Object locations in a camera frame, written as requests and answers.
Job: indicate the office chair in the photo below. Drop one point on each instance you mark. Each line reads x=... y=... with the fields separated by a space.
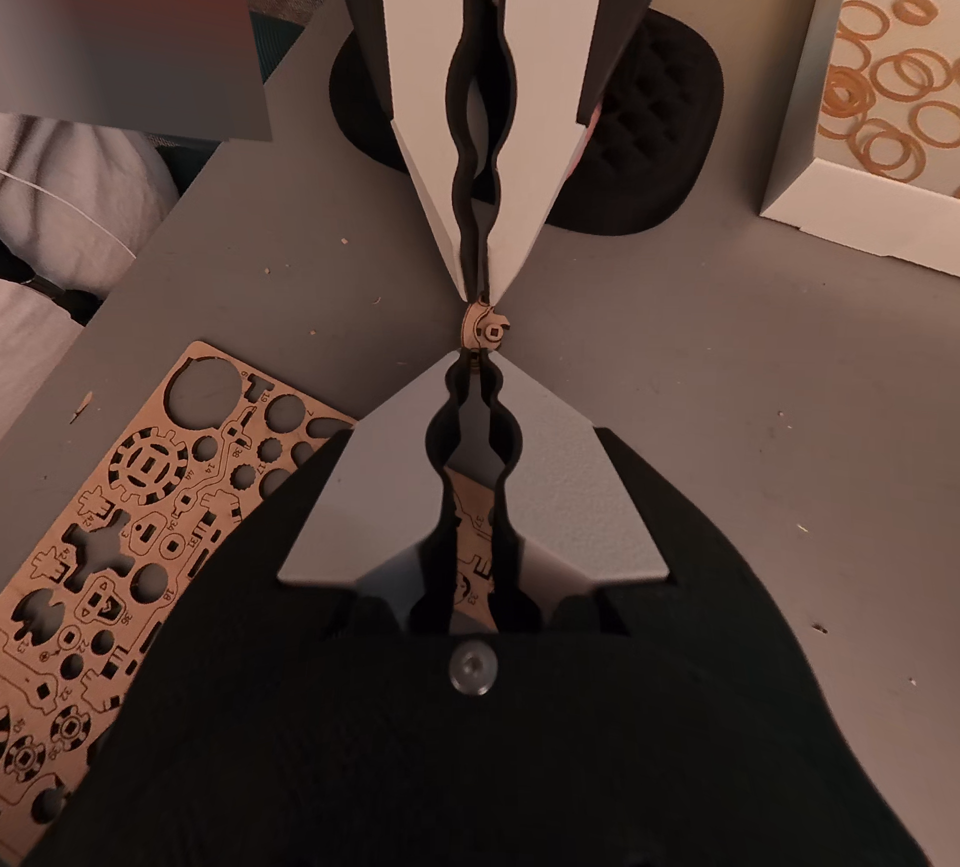
x=274 y=49

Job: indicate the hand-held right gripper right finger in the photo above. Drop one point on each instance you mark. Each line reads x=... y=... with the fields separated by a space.
x=577 y=507

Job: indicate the white cardboard box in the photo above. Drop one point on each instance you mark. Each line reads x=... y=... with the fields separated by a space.
x=840 y=214

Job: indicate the laser-cut plywood parts sheet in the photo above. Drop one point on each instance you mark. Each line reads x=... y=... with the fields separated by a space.
x=225 y=507

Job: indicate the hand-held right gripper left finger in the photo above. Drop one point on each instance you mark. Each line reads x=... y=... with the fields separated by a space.
x=367 y=507

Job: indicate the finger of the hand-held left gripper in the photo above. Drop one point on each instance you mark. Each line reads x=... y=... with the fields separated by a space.
x=547 y=57
x=420 y=94

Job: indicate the black quilted pad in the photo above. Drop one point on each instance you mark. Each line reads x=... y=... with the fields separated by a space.
x=645 y=132

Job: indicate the pile of tan rubber bands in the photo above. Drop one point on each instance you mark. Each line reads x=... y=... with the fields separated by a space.
x=846 y=94

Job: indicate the small curved wooden model part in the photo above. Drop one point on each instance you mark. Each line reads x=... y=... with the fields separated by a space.
x=480 y=327

